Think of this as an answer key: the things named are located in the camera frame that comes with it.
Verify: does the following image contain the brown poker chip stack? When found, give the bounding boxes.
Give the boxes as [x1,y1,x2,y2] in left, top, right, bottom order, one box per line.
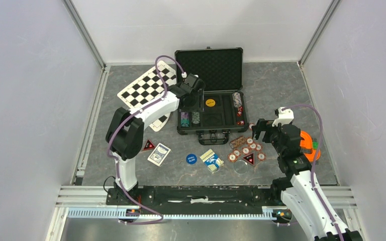
[229,136,247,150]

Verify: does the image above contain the clear dealer button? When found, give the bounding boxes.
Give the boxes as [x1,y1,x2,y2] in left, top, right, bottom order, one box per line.
[233,161,249,175]

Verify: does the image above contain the blue boxed card deck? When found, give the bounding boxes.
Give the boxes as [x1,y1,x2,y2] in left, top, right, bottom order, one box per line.
[200,149,224,173]

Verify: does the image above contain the blue small blind button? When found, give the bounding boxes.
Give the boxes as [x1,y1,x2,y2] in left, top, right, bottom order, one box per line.
[186,154,198,165]

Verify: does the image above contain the blue backed card deck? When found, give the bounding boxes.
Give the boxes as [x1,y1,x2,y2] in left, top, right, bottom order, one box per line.
[147,143,171,167]

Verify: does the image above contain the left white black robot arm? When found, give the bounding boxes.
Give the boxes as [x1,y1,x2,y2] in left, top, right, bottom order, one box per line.
[106,74,206,205]

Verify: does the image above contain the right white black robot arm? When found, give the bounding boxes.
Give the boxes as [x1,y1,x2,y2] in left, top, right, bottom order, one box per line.
[252,118,363,240]

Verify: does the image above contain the black poker set case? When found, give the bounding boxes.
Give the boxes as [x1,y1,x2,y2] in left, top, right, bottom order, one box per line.
[174,47,249,146]

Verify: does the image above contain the yellow big blind button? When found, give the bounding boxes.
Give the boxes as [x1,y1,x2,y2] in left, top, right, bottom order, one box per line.
[205,98,216,107]

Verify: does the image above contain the red chip near case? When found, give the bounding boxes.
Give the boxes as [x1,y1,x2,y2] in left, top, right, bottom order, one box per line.
[248,123,255,130]

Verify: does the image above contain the green white chip stack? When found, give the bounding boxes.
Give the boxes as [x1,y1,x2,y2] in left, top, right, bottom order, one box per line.
[191,112,201,125]

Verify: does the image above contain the teal poker chip stack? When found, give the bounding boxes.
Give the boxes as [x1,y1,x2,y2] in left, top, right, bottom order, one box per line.
[180,111,190,128]

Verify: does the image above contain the right all in triangle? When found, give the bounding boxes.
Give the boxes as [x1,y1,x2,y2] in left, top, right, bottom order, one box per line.
[242,153,256,167]

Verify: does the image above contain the all in triangle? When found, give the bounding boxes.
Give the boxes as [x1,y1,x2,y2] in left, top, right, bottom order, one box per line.
[142,140,155,151]
[242,153,256,167]

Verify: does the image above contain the red dice group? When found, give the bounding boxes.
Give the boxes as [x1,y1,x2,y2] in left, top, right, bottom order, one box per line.
[236,106,247,126]

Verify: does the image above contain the black white checkerboard mat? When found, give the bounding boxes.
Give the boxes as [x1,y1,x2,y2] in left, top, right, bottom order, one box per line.
[117,60,177,133]

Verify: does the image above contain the pink grey chip stack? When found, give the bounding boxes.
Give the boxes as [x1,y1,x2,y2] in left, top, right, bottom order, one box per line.
[232,92,242,108]

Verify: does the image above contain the left all in triangle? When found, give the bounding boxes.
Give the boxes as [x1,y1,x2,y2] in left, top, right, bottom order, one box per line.
[142,140,155,151]

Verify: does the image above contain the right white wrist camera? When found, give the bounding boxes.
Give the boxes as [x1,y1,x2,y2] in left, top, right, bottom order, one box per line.
[272,107,294,127]

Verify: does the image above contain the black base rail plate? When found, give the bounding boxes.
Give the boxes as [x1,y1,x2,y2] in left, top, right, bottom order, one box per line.
[106,185,284,215]

